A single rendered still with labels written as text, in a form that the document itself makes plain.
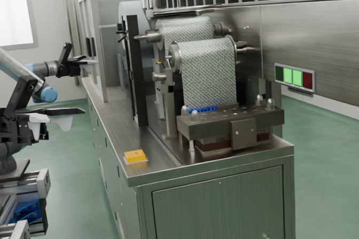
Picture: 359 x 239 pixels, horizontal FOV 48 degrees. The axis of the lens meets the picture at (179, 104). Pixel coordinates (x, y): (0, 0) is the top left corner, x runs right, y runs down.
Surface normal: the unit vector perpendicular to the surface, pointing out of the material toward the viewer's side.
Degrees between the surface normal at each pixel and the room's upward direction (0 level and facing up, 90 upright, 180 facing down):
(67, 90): 90
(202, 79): 90
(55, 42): 90
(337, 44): 90
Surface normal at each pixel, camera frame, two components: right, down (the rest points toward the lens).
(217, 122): 0.29, 0.20
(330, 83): -0.95, 0.15
